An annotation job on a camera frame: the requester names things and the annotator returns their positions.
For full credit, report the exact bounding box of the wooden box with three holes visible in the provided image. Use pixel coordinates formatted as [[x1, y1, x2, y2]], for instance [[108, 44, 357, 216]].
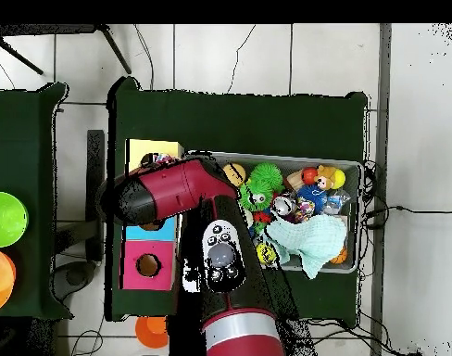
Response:
[[119, 138, 184, 291]]

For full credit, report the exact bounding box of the green spiky ball with eyes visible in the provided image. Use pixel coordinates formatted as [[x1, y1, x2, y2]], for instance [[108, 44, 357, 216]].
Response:
[[238, 180, 276, 213]]

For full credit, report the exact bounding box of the tan toy burger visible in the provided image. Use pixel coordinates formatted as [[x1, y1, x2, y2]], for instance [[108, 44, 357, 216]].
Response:
[[222, 162, 247, 187]]

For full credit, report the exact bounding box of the green spiky rubber ball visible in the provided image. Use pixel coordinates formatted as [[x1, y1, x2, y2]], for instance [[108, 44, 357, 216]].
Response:
[[249, 161, 285, 188]]

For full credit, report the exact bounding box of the black drink can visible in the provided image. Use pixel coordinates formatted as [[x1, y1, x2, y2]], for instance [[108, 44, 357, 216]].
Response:
[[270, 194, 297, 218]]

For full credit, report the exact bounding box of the yellow smiley ball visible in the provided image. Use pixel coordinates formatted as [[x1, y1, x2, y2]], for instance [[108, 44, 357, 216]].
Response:
[[256, 242, 278, 266]]

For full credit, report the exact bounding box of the blue spiky rubber ball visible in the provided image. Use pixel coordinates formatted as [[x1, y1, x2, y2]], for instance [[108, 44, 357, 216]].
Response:
[[296, 184, 329, 215]]

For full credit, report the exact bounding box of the mint green waffle cloth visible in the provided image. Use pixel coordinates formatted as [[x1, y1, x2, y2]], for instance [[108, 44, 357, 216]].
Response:
[[264, 213, 348, 280]]

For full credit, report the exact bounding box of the small brown teddy bear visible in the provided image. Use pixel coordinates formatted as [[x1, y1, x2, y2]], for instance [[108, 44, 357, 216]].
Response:
[[313, 164, 336, 191]]

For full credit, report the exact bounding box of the plain yellow foam ball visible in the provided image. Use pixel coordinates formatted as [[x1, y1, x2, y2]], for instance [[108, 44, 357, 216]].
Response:
[[331, 168, 346, 190]]

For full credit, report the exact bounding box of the orange plastic bowl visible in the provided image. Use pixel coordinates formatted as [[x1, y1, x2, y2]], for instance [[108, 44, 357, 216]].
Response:
[[0, 245, 17, 315], [134, 315, 170, 350]]

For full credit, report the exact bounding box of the dark green side tablecloth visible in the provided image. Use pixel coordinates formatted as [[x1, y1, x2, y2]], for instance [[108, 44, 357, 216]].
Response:
[[0, 82, 73, 322]]

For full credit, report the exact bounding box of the green plastic bowl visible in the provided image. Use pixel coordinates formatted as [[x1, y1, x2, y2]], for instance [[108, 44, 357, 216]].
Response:
[[0, 191, 30, 248]]

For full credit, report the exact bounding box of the shallow wire mesh bin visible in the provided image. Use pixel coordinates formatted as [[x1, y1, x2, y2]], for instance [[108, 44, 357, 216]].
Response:
[[176, 149, 364, 274]]

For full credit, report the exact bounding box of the black power cable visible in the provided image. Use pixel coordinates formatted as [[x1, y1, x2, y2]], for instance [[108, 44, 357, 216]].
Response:
[[362, 204, 452, 228]]

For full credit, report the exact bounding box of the black metal frame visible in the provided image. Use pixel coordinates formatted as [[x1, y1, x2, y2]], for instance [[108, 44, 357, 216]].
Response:
[[0, 23, 132, 75]]

